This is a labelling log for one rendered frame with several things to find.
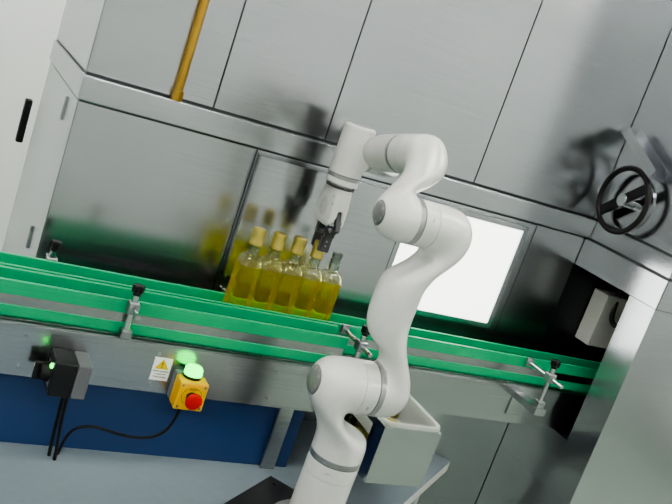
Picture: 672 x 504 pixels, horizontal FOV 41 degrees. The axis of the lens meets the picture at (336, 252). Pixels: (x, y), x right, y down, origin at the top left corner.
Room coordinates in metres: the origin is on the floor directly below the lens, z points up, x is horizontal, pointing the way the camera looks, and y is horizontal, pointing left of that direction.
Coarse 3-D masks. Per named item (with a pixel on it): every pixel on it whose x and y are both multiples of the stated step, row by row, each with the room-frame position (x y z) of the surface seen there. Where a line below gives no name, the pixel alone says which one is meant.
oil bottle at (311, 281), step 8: (304, 272) 2.22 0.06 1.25; (312, 272) 2.22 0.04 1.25; (320, 272) 2.24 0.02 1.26; (304, 280) 2.21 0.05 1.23; (312, 280) 2.22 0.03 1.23; (320, 280) 2.23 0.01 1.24; (304, 288) 2.22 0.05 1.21; (312, 288) 2.23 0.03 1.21; (296, 296) 2.22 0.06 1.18; (304, 296) 2.22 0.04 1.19; (312, 296) 2.23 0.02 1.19; (296, 304) 2.21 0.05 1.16; (304, 304) 2.22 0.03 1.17; (312, 304) 2.23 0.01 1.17; (296, 312) 2.22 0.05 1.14; (304, 312) 2.23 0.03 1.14
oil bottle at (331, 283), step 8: (328, 272) 2.26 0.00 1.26; (336, 272) 2.27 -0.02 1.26; (328, 280) 2.24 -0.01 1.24; (336, 280) 2.26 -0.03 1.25; (320, 288) 2.24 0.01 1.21; (328, 288) 2.25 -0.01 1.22; (336, 288) 2.26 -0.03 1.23; (320, 296) 2.24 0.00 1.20; (328, 296) 2.25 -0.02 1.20; (336, 296) 2.26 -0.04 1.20; (320, 304) 2.24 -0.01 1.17; (328, 304) 2.26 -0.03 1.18; (312, 312) 2.24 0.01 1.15; (320, 312) 2.25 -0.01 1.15; (328, 312) 2.26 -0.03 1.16; (328, 320) 2.26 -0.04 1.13
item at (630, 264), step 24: (648, 96) 2.82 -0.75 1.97; (648, 120) 2.79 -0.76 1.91; (624, 144) 2.84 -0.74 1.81; (600, 240) 2.78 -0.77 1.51; (624, 240) 2.70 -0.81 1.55; (648, 240) 2.62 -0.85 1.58; (576, 264) 2.83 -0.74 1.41; (600, 264) 2.74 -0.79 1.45; (624, 264) 2.66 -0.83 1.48; (648, 264) 2.59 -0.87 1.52; (624, 288) 2.63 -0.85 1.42; (648, 288) 2.56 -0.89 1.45
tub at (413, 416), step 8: (408, 400) 2.25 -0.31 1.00; (408, 408) 2.24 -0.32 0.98; (416, 408) 2.21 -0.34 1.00; (400, 416) 2.25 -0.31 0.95; (408, 416) 2.22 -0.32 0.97; (416, 416) 2.20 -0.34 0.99; (424, 416) 2.17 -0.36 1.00; (384, 424) 2.05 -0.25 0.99; (392, 424) 2.04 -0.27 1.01; (400, 424) 2.04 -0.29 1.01; (408, 424) 2.06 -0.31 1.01; (416, 424) 2.18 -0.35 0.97; (424, 424) 2.16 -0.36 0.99; (432, 424) 2.13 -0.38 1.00
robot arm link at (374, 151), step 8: (376, 136) 2.09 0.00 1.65; (384, 136) 2.06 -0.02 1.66; (392, 136) 2.02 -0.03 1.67; (368, 144) 2.09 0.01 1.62; (376, 144) 2.05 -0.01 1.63; (384, 144) 2.02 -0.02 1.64; (368, 152) 2.07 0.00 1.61; (376, 152) 2.04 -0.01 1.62; (384, 152) 2.00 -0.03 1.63; (368, 160) 2.08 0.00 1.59; (376, 160) 2.04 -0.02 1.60; (384, 160) 2.01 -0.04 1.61; (376, 168) 2.07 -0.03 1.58; (384, 168) 2.03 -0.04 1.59; (392, 176) 2.18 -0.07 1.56
